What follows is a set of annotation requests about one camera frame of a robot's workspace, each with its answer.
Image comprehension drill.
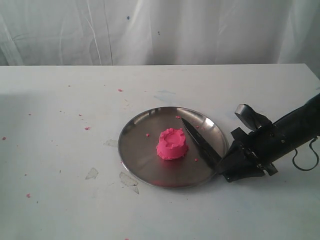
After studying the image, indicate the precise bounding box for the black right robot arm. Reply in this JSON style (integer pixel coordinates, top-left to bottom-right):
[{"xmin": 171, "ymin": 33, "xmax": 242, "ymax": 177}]
[{"xmin": 216, "ymin": 95, "xmax": 320, "ymax": 183}]

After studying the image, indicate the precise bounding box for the black knife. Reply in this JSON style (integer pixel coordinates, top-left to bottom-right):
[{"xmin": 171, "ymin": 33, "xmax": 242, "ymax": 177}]
[{"xmin": 181, "ymin": 118, "xmax": 222, "ymax": 173}]

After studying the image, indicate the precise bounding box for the pink clay lump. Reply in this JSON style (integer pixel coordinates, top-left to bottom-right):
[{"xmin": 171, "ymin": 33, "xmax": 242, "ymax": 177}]
[{"xmin": 156, "ymin": 128, "xmax": 189, "ymax": 161}]

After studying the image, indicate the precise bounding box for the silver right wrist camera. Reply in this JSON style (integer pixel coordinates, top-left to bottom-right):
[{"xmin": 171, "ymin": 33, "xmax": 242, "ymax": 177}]
[{"xmin": 234, "ymin": 104, "xmax": 272, "ymax": 131}]

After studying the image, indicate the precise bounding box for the round steel plate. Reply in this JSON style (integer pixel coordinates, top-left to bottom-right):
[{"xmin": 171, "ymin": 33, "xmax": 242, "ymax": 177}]
[{"xmin": 118, "ymin": 106, "xmax": 228, "ymax": 189}]

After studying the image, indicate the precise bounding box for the white backdrop curtain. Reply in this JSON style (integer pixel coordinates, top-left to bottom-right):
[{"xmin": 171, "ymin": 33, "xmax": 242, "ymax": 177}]
[{"xmin": 0, "ymin": 0, "xmax": 320, "ymax": 66}]

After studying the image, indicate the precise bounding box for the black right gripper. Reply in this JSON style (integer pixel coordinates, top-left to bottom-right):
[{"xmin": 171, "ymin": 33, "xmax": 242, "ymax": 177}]
[{"xmin": 216, "ymin": 124, "xmax": 278, "ymax": 183}]

